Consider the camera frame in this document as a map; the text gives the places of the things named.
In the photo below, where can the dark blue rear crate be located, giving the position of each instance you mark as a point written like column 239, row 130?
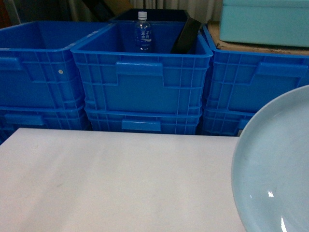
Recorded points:
column 171, row 15

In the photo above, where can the light blue oval tray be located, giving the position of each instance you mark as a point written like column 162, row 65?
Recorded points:
column 270, row 167

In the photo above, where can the blue crate bottom middle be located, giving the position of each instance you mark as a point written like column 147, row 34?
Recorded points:
column 117, row 121

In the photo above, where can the blue crate bottom right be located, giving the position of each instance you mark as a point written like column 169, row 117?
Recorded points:
column 219, row 122

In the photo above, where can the blue crate top left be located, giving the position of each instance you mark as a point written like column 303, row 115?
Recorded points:
column 37, row 68

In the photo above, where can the blue crate top right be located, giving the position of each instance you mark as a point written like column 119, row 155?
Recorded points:
column 245, row 81

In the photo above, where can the black flat tray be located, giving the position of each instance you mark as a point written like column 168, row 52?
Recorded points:
column 186, row 37

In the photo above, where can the clear water bottle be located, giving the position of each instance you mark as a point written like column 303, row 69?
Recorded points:
column 143, row 34

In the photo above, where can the blue crate bottom left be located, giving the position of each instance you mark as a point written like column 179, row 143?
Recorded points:
column 13, row 118

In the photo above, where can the blue crate top middle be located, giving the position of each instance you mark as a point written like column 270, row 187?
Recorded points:
column 117, row 78

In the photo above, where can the teal foam box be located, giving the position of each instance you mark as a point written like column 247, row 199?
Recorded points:
column 269, row 22

